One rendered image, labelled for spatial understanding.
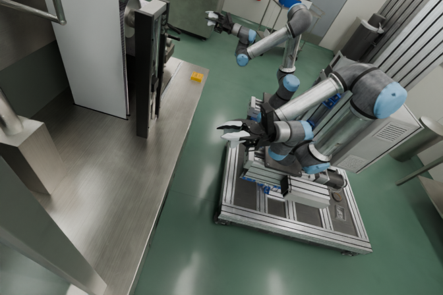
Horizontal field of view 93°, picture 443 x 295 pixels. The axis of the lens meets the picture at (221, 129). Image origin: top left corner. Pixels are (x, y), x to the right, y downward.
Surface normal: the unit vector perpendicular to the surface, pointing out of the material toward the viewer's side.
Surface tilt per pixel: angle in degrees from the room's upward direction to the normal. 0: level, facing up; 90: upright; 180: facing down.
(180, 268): 0
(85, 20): 90
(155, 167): 0
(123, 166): 0
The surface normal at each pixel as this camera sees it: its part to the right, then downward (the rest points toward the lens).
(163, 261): 0.28, -0.66
